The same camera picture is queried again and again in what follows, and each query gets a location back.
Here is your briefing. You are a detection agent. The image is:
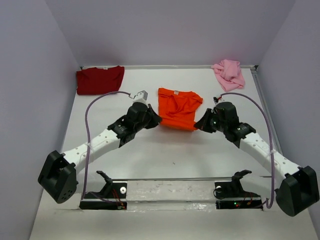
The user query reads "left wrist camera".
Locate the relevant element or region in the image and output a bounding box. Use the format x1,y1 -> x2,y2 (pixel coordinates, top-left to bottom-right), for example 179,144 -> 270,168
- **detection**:
132,90 -> 148,104

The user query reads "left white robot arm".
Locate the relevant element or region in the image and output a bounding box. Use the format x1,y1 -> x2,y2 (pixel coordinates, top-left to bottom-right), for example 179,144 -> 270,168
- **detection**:
37,102 -> 162,204

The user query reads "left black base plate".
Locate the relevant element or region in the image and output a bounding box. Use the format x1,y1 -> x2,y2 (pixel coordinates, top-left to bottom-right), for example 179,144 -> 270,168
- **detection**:
79,170 -> 128,211

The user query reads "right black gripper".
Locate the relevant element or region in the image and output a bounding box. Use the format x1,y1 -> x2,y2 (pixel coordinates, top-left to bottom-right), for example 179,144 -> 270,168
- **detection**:
195,108 -> 227,133

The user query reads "pink crumpled t-shirt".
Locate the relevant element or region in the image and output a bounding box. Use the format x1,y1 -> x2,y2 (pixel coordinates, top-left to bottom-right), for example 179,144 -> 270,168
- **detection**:
211,59 -> 246,93

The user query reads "orange t-shirt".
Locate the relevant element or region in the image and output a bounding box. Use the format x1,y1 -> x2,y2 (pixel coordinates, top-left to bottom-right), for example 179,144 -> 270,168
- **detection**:
158,87 -> 203,132

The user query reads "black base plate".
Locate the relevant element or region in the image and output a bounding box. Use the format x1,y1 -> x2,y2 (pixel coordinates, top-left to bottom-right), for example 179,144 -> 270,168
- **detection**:
212,170 -> 264,210
79,170 -> 128,211

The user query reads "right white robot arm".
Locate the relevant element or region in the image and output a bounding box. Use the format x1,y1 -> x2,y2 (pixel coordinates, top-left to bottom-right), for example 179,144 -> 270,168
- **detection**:
194,101 -> 320,217

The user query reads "dark red folded t-shirt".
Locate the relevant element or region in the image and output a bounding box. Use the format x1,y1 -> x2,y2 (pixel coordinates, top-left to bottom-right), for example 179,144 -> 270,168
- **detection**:
76,66 -> 125,96

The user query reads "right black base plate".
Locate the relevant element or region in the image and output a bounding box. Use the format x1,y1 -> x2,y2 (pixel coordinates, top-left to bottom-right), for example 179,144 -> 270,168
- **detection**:
212,170 -> 264,210

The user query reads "white front cover board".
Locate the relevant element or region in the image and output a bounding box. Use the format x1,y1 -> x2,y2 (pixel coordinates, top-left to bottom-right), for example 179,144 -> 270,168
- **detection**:
30,193 -> 317,240

